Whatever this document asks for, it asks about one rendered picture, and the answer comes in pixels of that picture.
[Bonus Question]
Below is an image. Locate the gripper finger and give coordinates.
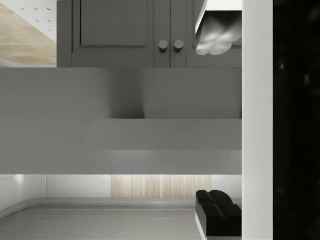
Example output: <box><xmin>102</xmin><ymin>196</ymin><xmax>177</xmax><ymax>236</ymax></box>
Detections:
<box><xmin>195</xmin><ymin>189</ymin><xmax>243</xmax><ymax>240</ymax></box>
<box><xmin>195</xmin><ymin>9</ymin><xmax>243</xmax><ymax>56</ymax></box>

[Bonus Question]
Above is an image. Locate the white drawer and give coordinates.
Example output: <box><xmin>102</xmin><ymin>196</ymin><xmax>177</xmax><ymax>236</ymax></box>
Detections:
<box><xmin>0</xmin><ymin>66</ymin><xmax>243</xmax><ymax>176</ymax></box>

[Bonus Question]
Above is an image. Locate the white cabinet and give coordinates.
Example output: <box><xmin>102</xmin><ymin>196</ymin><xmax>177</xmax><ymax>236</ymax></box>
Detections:
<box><xmin>56</xmin><ymin>0</ymin><xmax>243</xmax><ymax>68</ymax></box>

